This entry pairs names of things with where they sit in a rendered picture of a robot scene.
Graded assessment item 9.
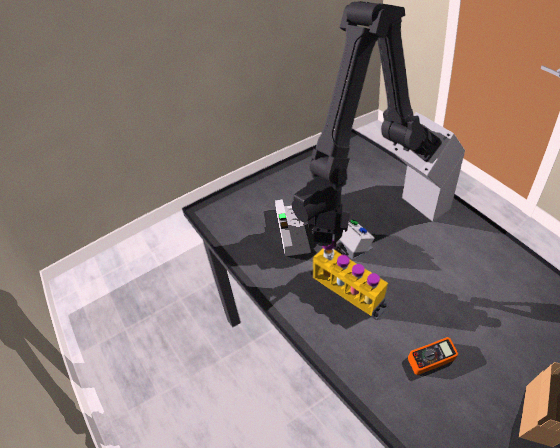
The dark grey table edge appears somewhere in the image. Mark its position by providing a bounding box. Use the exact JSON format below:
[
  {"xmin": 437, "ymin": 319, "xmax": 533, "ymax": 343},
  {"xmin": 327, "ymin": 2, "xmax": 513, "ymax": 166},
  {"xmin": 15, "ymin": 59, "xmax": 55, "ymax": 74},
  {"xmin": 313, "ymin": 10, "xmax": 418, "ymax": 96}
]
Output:
[{"xmin": 182, "ymin": 129, "xmax": 560, "ymax": 448}]

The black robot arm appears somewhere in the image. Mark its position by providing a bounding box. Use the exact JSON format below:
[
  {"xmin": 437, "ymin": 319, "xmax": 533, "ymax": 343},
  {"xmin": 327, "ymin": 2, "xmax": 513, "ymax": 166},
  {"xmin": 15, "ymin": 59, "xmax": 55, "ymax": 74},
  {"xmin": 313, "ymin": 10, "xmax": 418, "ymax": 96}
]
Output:
[{"xmin": 292, "ymin": 1, "xmax": 442, "ymax": 247}]

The orange digital multimeter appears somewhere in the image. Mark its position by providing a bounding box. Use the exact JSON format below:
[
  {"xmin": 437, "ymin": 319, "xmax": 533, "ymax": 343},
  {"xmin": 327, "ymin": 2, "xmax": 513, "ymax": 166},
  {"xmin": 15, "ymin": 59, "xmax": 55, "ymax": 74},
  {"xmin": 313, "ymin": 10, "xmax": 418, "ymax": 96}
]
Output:
[{"xmin": 408, "ymin": 337, "xmax": 458, "ymax": 375}]

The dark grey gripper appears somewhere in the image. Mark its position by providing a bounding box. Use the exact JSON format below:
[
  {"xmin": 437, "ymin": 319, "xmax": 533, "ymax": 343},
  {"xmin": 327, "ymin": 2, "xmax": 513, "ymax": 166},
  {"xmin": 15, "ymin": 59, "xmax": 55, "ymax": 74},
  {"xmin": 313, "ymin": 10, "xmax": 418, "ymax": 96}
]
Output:
[{"xmin": 308, "ymin": 204, "xmax": 350, "ymax": 246}]

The white key housing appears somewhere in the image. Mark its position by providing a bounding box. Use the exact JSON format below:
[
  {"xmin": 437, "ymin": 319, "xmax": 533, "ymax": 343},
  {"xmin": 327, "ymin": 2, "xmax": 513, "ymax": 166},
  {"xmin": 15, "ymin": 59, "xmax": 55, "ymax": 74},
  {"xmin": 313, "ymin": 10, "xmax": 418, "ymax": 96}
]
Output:
[{"xmin": 334, "ymin": 218, "xmax": 374, "ymax": 261}]

